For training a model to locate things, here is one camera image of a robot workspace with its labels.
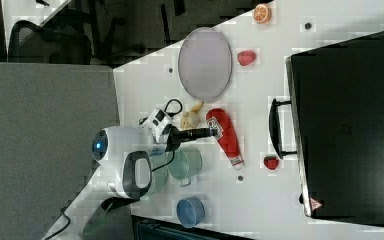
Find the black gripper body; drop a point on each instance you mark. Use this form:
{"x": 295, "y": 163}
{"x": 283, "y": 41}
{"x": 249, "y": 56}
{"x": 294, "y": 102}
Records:
{"x": 177, "y": 137}

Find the red plush ketchup bottle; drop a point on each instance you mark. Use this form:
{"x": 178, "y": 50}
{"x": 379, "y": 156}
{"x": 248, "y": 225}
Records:
{"x": 219, "y": 120}

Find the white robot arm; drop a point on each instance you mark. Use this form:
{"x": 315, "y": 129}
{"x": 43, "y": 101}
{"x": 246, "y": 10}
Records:
{"x": 124, "y": 171}

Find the plush peeled banana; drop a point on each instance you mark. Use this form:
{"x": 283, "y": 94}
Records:
{"x": 190, "y": 119}

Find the green metal cup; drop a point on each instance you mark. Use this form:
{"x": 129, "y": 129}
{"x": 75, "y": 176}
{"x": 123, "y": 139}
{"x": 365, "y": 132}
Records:
{"x": 184, "y": 164}

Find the blue bowl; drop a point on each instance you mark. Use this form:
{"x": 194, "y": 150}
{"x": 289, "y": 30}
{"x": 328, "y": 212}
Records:
{"x": 190, "y": 212}

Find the lavender round plate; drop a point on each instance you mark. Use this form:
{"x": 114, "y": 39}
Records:
{"x": 205, "y": 64}

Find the red strawberry toy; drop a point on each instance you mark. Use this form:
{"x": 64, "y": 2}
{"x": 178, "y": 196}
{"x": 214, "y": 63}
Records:
{"x": 271, "y": 162}

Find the red raspberry toy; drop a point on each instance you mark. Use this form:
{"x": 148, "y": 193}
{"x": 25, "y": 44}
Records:
{"x": 246, "y": 57}

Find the grey partition panel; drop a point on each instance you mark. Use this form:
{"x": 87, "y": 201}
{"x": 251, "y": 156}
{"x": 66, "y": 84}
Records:
{"x": 49, "y": 115}

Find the orange slice toy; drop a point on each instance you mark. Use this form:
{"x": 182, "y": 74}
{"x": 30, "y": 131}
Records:
{"x": 262, "y": 14}

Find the black office chair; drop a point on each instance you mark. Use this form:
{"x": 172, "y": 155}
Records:
{"x": 30, "y": 43}

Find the black toaster oven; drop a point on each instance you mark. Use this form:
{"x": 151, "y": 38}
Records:
{"x": 337, "y": 104}

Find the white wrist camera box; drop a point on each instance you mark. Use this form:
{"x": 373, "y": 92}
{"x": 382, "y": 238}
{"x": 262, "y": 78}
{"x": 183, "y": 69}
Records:
{"x": 159, "y": 122}

